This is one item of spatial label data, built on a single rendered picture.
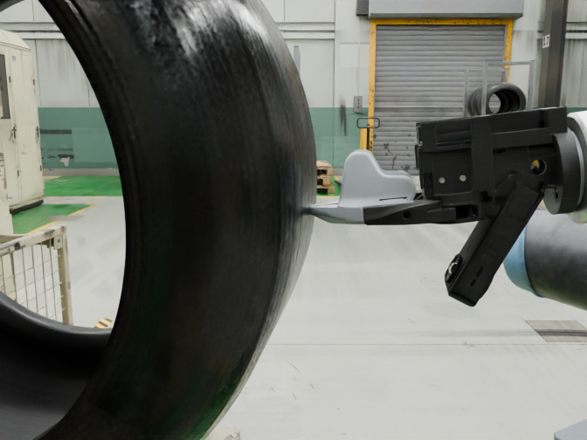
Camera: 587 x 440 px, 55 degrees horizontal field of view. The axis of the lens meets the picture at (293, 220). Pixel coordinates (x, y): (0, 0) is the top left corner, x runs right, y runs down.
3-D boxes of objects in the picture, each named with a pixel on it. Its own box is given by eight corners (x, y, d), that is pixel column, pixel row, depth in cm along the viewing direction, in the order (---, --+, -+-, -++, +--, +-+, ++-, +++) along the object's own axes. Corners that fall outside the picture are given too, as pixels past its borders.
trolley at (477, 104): (525, 209, 745) (536, 59, 710) (475, 208, 752) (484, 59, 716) (499, 195, 875) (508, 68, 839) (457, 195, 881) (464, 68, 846)
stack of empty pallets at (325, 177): (335, 194, 888) (335, 167, 880) (279, 194, 888) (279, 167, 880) (330, 184, 1013) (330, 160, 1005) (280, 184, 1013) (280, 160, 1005)
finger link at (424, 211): (363, 198, 49) (466, 189, 47) (365, 218, 49) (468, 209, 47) (362, 206, 44) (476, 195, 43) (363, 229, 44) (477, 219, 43)
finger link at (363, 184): (302, 156, 49) (411, 144, 47) (310, 223, 50) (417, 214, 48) (297, 159, 46) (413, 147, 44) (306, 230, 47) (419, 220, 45)
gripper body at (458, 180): (407, 123, 50) (549, 106, 48) (414, 217, 52) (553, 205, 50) (411, 124, 43) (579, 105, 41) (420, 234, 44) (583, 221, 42)
